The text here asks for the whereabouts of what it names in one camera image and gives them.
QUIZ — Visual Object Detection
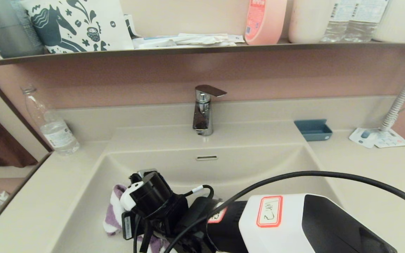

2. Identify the purple white striped towel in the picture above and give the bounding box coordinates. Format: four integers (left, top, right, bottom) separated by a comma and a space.
103, 184, 171, 253

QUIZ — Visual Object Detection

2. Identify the chrome lever faucet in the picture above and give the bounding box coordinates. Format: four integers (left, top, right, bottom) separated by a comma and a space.
192, 84, 228, 136

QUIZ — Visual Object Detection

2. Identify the beige ceramic sink basin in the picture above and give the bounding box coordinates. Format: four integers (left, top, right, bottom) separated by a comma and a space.
50, 142, 371, 253

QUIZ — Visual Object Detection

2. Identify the clear capless water bottle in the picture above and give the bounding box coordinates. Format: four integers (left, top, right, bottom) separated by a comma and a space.
20, 84, 81, 156

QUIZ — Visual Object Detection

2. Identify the blue soap dish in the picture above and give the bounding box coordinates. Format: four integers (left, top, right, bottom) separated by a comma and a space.
294, 119, 333, 142

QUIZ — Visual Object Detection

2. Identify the white bag with horse print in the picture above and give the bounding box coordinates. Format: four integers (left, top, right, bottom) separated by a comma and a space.
20, 0, 135, 54

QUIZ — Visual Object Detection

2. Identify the pink plastic bottle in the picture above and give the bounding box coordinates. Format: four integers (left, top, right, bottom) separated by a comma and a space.
244, 0, 288, 45

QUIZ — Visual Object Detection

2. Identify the white paper leaflet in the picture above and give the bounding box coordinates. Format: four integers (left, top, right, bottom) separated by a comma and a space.
375, 128, 405, 148

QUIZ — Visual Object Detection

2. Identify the white round container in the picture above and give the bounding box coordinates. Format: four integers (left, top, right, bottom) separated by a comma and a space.
288, 0, 337, 43

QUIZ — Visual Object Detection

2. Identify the clear labelled water bottle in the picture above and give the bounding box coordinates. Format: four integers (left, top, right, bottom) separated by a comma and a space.
321, 0, 353, 42
345, 0, 390, 42

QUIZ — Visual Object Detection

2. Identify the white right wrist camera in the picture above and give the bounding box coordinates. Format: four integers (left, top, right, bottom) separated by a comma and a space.
120, 181, 144, 212

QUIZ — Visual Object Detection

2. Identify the thin black cable white tag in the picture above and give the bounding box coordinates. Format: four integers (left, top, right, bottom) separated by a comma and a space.
183, 184, 214, 201

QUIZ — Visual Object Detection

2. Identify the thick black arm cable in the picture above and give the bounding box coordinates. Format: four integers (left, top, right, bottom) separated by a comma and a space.
163, 171, 405, 253

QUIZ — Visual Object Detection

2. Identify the brown wall shelf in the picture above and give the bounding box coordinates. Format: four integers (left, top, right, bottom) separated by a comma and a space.
0, 38, 405, 68

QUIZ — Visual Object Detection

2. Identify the white coiled cord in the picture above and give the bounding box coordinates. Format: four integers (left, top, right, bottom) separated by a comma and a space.
380, 58, 405, 132

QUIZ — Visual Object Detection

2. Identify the white mug with handle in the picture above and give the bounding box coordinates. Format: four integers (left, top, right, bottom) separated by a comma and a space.
374, 0, 405, 43

